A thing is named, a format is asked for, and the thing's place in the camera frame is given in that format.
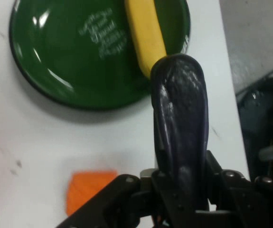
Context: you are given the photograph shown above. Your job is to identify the purple eggplant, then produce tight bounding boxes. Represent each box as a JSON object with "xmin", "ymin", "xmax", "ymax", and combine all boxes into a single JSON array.
[{"xmin": 150, "ymin": 53, "xmax": 209, "ymax": 212}]

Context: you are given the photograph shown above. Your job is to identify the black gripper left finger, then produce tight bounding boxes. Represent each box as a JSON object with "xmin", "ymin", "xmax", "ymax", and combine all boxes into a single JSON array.
[{"xmin": 55, "ymin": 170, "xmax": 194, "ymax": 228}]

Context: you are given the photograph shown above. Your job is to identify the green round plate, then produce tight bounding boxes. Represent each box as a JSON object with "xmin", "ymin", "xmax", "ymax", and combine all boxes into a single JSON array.
[{"xmin": 8, "ymin": 0, "xmax": 191, "ymax": 112}]

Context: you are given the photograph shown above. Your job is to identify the yellow banana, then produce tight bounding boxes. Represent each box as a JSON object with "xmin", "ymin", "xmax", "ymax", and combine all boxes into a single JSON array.
[{"xmin": 124, "ymin": 0, "xmax": 168, "ymax": 79}]

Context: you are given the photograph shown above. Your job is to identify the orange plastic cup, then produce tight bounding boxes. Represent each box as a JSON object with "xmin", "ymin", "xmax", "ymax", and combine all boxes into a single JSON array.
[{"xmin": 66, "ymin": 169, "xmax": 118, "ymax": 217}]

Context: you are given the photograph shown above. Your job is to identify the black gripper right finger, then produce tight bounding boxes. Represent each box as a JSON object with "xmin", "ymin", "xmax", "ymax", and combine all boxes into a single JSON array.
[{"xmin": 195, "ymin": 150, "xmax": 273, "ymax": 228}]

